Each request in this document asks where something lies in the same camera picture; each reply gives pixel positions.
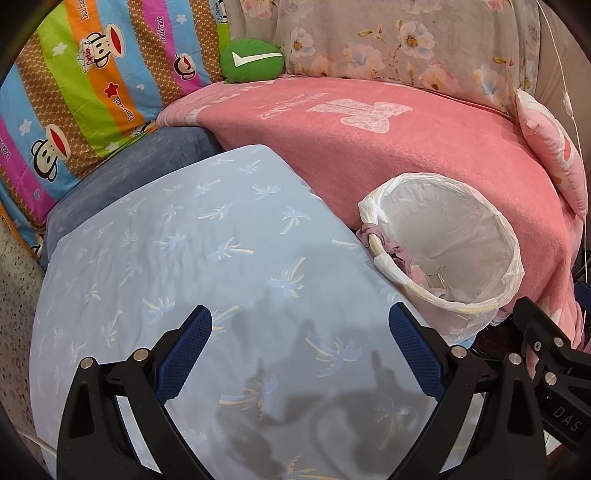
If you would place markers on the pink blanket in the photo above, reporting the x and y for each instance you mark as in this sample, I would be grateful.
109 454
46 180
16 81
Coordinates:
323 152

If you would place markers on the green round cushion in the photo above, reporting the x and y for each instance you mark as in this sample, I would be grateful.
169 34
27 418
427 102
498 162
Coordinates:
251 64

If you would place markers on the colourful monkey print pillow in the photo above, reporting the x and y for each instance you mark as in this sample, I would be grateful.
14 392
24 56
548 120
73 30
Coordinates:
92 92

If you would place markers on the pink printed pillow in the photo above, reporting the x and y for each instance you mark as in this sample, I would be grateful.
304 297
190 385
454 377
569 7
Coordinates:
554 147

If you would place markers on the purple cloth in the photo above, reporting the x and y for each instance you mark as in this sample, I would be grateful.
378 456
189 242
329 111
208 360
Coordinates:
369 235

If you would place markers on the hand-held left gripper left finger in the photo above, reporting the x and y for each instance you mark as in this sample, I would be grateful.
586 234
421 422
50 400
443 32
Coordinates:
184 360

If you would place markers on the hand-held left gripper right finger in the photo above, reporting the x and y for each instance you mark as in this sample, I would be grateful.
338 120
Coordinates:
415 355

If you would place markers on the white-lined waste bin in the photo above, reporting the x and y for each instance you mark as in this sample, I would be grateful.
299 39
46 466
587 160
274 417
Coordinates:
452 230

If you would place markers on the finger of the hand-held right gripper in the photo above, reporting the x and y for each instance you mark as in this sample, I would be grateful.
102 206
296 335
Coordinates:
540 332

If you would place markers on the blue-grey cushion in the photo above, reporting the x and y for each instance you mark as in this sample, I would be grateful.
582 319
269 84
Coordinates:
138 166

